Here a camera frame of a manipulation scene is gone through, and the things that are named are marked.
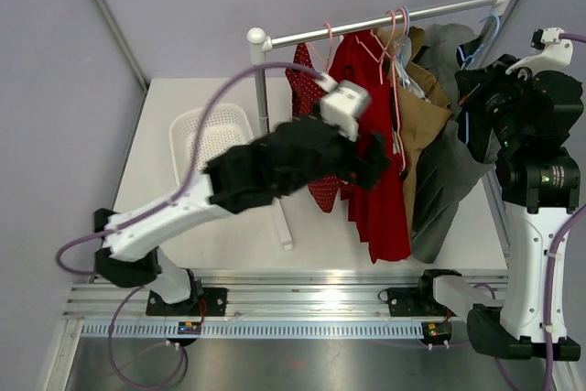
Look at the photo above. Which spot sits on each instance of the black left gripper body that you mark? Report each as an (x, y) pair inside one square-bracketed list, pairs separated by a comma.
[(340, 160)]

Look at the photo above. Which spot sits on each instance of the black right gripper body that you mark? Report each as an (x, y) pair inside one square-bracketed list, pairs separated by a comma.
[(497, 96)]

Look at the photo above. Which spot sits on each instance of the light blue wire hanger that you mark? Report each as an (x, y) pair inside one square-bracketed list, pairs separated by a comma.
[(469, 55)]

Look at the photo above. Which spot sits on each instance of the tan skirt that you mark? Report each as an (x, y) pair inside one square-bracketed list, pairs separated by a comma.
[(422, 119)]

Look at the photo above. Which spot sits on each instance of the grey pleated skirt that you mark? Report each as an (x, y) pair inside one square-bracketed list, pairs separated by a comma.
[(446, 170)]

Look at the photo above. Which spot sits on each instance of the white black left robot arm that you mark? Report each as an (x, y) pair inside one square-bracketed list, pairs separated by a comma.
[(244, 177)]

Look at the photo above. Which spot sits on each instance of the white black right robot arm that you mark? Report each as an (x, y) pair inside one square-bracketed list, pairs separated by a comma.
[(530, 111)]

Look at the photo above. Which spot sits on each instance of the red skirt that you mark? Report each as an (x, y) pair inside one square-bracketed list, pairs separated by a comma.
[(379, 214)]

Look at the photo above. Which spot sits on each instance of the pink hanger middle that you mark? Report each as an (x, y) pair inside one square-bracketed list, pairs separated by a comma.
[(386, 54)]

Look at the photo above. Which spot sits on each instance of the red polka dot garment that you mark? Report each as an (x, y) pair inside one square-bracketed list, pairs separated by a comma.
[(306, 92)]

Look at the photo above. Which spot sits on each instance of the white perforated plastic basket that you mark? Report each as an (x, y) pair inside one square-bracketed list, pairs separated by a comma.
[(226, 127)]

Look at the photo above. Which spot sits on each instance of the silver clothes rack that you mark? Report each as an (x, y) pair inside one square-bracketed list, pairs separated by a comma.
[(260, 44)]

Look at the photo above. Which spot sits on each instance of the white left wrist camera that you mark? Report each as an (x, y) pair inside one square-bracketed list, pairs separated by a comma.
[(342, 105)]

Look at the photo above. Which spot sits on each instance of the aluminium mounting rail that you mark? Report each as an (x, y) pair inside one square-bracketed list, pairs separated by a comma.
[(313, 295)]

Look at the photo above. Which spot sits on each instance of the white slotted cable duct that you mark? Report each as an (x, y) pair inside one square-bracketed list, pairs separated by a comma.
[(256, 329)]

